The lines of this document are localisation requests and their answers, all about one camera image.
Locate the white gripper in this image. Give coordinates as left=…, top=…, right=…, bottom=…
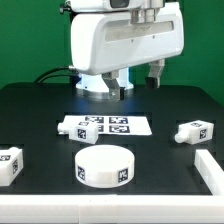
left=71, top=10, right=184, bottom=101

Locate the white round stool seat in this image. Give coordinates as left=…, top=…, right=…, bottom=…
left=75, top=145, right=135, bottom=188

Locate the paper sheet with markers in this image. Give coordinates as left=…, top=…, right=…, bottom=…
left=57, top=115, right=152, bottom=136

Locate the white L-shaped fence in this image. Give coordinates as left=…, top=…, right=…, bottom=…
left=0, top=149, right=224, bottom=224

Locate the black cable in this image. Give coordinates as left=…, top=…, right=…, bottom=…
left=34, top=66, right=80, bottom=85

